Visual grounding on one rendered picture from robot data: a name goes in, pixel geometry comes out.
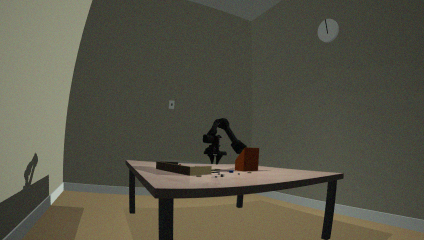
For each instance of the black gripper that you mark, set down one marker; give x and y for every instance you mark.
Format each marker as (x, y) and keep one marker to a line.
(219, 153)

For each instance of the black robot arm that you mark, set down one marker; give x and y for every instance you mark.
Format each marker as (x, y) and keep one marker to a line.
(212, 138)

